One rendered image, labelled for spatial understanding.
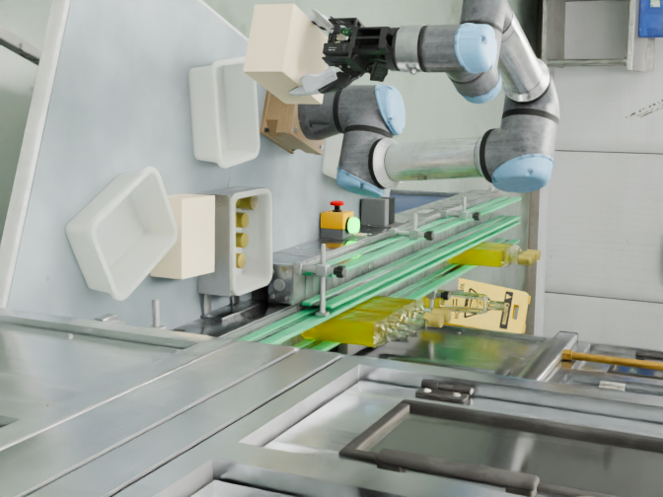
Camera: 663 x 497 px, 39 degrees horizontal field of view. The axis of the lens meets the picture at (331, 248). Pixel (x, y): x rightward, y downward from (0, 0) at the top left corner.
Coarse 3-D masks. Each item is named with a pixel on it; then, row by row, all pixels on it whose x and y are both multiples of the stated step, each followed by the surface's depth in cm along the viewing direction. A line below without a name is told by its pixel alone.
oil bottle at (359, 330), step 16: (336, 320) 221; (352, 320) 220; (368, 320) 220; (384, 320) 220; (304, 336) 225; (320, 336) 223; (336, 336) 222; (352, 336) 220; (368, 336) 218; (384, 336) 217
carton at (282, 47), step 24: (264, 24) 160; (288, 24) 158; (312, 24) 165; (264, 48) 159; (288, 48) 158; (312, 48) 165; (264, 72) 158; (288, 72) 158; (312, 72) 166; (288, 96) 169; (312, 96) 167
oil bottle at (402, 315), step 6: (360, 306) 234; (366, 306) 234; (372, 306) 234; (378, 306) 234; (372, 312) 230; (378, 312) 229; (384, 312) 228; (390, 312) 228; (396, 312) 228; (402, 312) 229; (402, 318) 227
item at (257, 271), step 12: (240, 192) 203; (252, 192) 207; (264, 192) 212; (264, 204) 215; (252, 216) 217; (264, 216) 216; (240, 228) 218; (252, 228) 217; (264, 228) 216; (252, 240) 218; (264, 240) 217; (240, 252) 218; (252, 252) 218; (264, 252) 217; (252, 264) 219; (264, 264) 218; (240, 276) 218; (252, 276) 218; (264, 276) 218; (240, 288) 207; (252, 288) 210
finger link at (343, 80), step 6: (336, 72) 160; (342, 72) 160; (342, 78) 159; (348, 78) 159; (354, 78) 159; (330, 84) 160; (336, 84) 160; (342, 84) 159; (348, 84) 160; (318, 90) 161; (324, 90) 161; (330, 90) 161; (336, 90) 161
